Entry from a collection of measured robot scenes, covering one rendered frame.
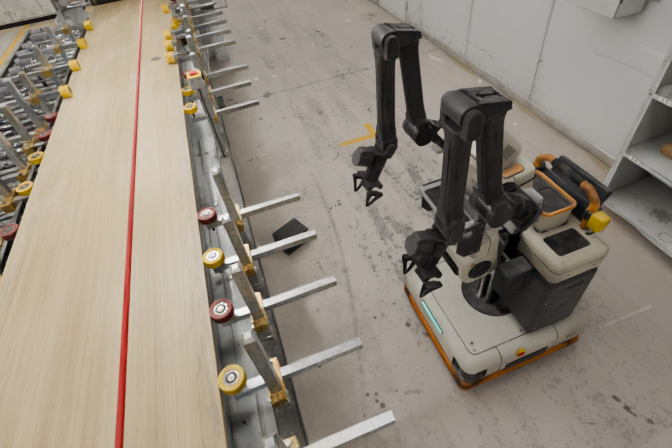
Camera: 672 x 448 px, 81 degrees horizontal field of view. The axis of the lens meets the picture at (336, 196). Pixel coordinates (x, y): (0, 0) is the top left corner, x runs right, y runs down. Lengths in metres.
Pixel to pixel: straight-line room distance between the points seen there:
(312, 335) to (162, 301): 1.03
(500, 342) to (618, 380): 0.65
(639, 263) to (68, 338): 2.88
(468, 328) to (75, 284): 1.69
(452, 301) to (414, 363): 0.39
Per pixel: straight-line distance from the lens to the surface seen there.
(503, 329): 2.09
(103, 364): 1.56
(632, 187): 3.23
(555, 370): 2.39
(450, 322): 2.06
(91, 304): 1.74
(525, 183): 1.38
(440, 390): 2.22
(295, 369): 1.39
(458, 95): 0.91
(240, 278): 1.27
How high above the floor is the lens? 2.08
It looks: 43 degrees down
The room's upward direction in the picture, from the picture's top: 8 degrees counter-clockwise
